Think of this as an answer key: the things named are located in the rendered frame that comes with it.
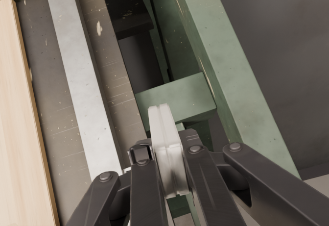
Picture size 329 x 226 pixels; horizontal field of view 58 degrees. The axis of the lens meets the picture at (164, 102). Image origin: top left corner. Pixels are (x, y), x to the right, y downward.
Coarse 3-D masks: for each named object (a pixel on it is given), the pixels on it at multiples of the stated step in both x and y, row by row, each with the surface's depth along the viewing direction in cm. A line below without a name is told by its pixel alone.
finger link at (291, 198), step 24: (240, 144) 14; (240, 168) 13; (264, 168) 12; (240, 192) 14; (264, 192) 11; (288, 192) 10; (312, 192) 10; (264, 216) 12; (288, 216) 10; (312, 216) 9
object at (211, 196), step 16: (192, 160) 14; (208, 160) 13; (192, 176) 12; (208, 176) 12; (192, 192) 15; (208, 192) 11; (224, 192) 11; (208, 208) 10; (224, 208) 10; (208, 224) 10; (224, 224) 10; (240, 224) 9
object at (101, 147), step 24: (48, 0) 56; (72, 0) 56; (72, 24) 54; (72, 48) 53; (72, 72) 52; (96, 72) 53; (72, 96) 50; (96, 96) 50; (96, 120) 49; (96, 144) 48; (96, 168) 47; (120, 168) 46
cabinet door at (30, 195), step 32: (0, 0) 60; (0, 32) 57; (0, 64) 55; (0, 96) 54; (32, 96) 54; (0, 128) 52; (32, 128) 51; (0, 160) 51; (32, 160) 50; (0, 192) 49; (32, 192) 48; (0, 224) 48; (32, 224) 47
